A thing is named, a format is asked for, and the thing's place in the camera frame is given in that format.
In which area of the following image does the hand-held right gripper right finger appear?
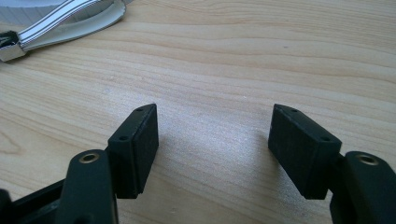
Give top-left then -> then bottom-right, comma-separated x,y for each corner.
267,103 -> 343,201

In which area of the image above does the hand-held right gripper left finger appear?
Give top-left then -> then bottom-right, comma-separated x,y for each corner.
106,103 -> 160,200

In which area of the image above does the silver metal clasp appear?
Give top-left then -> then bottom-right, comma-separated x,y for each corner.
0,30 -> 28,63

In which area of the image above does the white ribbed object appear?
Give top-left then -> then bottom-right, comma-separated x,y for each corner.
0,0 -> 73,28

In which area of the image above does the white silver-striped strap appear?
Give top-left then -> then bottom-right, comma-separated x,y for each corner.
17,0 -> 127,52

